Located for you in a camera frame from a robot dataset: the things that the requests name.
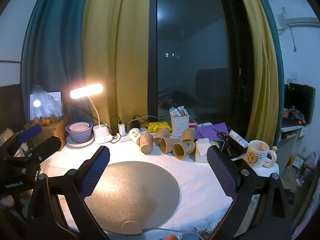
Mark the teal curtain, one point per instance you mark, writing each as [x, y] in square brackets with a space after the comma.
[280, 80]
[55, 42]

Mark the white tablecloth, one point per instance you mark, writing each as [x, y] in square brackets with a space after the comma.
[197, 180]

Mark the purple bowl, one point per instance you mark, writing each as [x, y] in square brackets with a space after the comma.
[78, 136]

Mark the white charger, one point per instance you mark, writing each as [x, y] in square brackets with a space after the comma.
[121, 129]

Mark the orange fruit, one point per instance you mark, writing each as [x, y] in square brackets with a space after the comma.
[37, 120]
[46, 122]

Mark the black monitor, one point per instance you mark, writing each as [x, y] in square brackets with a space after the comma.
[300, 100]

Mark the small red box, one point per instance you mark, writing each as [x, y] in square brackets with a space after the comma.
[192, 125]

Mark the white bear print mug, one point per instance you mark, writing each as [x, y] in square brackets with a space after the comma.
[256, 155]

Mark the white green print paper cup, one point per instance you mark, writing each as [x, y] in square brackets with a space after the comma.
[134, 135]

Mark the yellow snack packet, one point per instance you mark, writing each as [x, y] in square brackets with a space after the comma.
[158, 127]

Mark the white side desk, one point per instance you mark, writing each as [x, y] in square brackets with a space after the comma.
[292, 130]

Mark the cardboard box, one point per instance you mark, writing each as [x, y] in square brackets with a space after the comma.
[55, 130]

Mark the white tissue pack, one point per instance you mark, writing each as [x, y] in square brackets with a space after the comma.
[202, 150]

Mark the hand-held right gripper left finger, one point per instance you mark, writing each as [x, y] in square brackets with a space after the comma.
[96, 172]

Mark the white power strip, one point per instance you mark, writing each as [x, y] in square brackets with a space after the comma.
[125, 138]

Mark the pink bowl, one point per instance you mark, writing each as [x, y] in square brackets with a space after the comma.
[79, 127]

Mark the white cream tube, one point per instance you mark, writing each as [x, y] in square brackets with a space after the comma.
[238, 138]

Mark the yellow curtain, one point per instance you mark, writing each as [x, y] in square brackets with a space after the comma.
[115, 50]
[262, 67]

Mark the tablet screen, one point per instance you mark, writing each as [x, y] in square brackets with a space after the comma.
[56, 97]

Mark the brown paper cup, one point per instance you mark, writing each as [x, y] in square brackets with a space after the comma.
[146, 143]
[167, 145]
[188, 135]
[183, 150]
[162, 133]

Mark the black scissors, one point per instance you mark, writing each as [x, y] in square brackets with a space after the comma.
[220, 133]

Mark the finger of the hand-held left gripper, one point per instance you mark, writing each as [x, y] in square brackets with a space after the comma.
[30, 131]
[47, 147]

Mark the white woven basket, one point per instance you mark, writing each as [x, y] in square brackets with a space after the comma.
[180, 126]

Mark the black key bundle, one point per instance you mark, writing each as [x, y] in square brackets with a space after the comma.
[236, 146]

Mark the black framed glass door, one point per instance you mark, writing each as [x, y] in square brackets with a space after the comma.
[190, 55]

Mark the brown cardboard roll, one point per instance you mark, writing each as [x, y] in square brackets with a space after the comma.
[182, 111]

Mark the white air conditioner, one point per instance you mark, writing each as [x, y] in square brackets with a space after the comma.
[300, 22]

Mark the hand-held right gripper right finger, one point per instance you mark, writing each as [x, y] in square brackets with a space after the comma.
[221, 172]

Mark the person's left hand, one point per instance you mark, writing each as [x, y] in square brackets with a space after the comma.
[6, 201]

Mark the white desk lamp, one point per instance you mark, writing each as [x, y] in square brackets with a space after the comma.
[86, 91]

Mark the round grey mat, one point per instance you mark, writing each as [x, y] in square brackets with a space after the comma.
[135, 192]

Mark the black charger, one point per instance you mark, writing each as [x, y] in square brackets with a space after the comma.
[136, 124]

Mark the white plate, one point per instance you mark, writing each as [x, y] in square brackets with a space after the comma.
[82, 143]

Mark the round beige disc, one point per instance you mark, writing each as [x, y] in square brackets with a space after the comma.
[130, 227]

